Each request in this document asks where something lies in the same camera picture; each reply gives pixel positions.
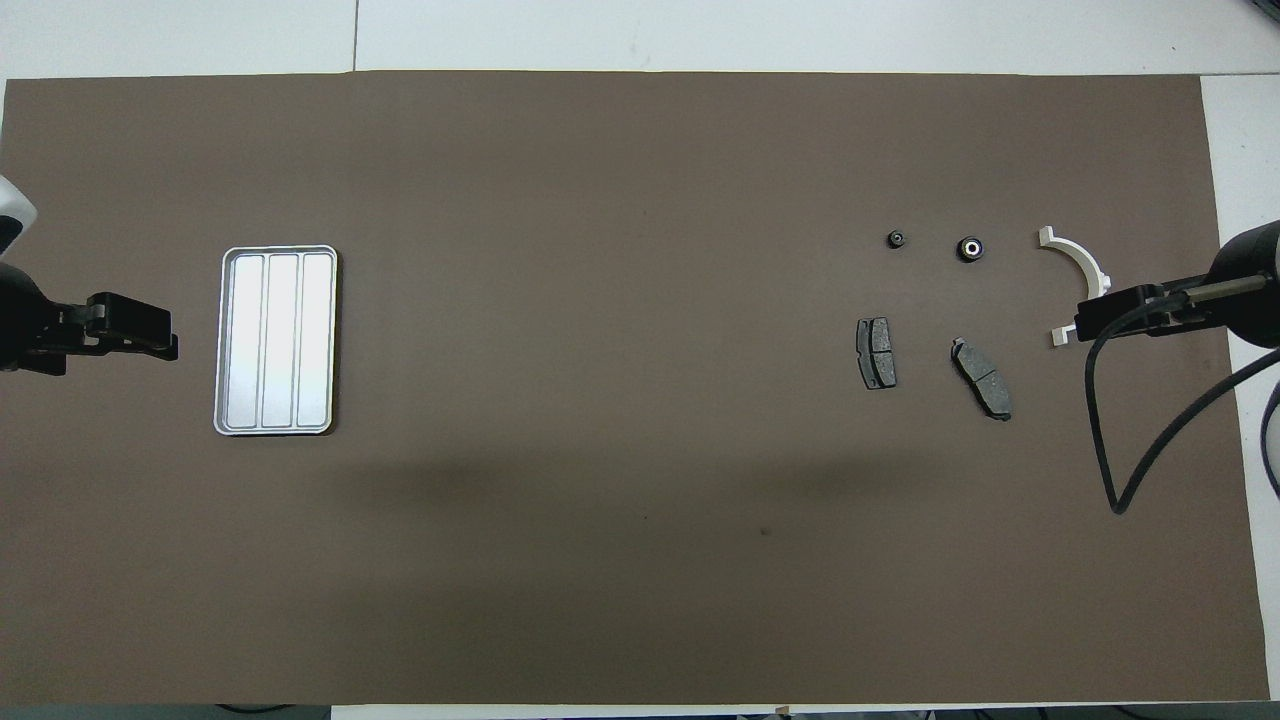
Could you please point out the silver metal tray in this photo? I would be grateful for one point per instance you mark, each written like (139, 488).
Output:
(276, 340)

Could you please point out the white curved plastic bracket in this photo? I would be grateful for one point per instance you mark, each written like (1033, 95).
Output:
(1082, 256)

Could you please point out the rectangular dark brake pad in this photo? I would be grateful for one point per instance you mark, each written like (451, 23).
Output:
(876, 353)

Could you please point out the elongated dark brake pad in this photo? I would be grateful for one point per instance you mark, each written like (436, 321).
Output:
(982, 378)

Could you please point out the brown table mat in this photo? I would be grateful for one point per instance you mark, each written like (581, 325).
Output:
(620, 400)

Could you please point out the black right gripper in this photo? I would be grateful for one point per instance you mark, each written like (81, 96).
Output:
(1250, 290)

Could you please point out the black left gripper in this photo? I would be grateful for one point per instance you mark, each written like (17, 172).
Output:
(25, 320)

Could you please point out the small black round part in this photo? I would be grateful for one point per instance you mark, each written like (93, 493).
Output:
(970, 248)

